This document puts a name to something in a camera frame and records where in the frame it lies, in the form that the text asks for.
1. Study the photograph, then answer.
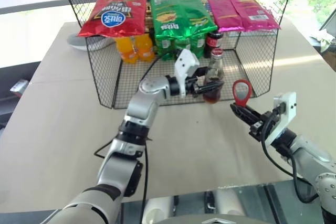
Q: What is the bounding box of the brown cardboard box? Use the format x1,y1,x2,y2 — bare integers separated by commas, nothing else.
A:
321,48,336,72

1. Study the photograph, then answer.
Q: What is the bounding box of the plastic cola bottle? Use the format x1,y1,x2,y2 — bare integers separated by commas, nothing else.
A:
204,31,224,58

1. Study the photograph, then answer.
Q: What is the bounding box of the small white red box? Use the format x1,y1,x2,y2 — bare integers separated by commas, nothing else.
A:
10,79,29,94

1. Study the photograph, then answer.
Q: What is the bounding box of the green chips bag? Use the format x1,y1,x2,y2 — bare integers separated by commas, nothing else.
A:
149,0,218,44

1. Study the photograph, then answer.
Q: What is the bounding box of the green soda bottle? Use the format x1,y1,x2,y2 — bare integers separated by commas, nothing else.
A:
155,37,176,61
173,39,192,59
190,34,207,59

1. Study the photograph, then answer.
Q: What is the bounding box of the red bottle opener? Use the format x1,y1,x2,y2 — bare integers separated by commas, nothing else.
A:
233,79,254,108

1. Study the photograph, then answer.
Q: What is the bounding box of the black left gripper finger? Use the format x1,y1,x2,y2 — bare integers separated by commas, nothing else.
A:
196,66,211,78
196,81,224,94

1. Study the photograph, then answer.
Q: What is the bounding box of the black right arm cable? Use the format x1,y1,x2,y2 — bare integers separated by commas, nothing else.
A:
261,115,319,204

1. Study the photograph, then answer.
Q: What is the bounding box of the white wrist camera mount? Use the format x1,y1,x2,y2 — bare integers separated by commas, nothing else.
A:
173,49,200,97
264,92,298,146

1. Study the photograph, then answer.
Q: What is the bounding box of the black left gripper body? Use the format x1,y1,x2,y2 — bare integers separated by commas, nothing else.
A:
185,71,202,98

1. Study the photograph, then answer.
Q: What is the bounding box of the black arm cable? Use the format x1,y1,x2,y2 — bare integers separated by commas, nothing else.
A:
93,49,184,224
261,115,319,204

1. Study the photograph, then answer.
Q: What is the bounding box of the crumpled white green cloth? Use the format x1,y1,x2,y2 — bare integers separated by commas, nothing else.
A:
310,28,333,51

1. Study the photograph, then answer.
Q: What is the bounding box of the red chips bag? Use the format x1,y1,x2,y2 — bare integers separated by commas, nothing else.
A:
77,0,149,38

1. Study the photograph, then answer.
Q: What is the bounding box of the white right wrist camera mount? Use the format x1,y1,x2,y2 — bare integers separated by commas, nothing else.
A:
264,92,298,146

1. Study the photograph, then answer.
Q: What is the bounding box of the white bowl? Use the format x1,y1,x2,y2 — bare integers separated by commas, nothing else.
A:
67,34,113,52

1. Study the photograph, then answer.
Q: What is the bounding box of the orange soda bottle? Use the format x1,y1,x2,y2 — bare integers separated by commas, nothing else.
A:
134,34,156,63
114,36,139,65

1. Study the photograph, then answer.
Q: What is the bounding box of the pink chips bag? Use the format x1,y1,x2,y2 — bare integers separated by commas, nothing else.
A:
206,0,281,33

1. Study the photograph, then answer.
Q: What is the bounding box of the black wire mesh rack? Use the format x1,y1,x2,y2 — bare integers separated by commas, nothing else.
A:
57,0,299,110

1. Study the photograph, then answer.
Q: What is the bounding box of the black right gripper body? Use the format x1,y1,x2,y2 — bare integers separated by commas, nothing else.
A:
248,110,280,143

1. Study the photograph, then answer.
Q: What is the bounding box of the black side table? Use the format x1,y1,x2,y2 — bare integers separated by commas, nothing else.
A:
0,61,41,131

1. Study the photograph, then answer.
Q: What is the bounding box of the glass cola bottle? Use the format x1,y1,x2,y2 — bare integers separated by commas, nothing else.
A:
202,48,225,105

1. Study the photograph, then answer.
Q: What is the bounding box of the grey robot chest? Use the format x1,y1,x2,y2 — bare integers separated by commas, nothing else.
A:
157,215,253,224

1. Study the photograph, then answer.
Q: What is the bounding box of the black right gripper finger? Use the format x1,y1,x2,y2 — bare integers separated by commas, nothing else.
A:
229,103,261,125
245,105,264,119

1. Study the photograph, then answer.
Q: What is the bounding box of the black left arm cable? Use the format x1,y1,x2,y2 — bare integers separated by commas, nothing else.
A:
93,49,184,224

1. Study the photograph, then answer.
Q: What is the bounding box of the white rounded robot leg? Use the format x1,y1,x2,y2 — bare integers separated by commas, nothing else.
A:
215,188,245,216
145,195,174,221

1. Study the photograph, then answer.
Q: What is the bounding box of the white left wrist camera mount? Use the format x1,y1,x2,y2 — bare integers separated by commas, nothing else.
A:
173,49,200,97

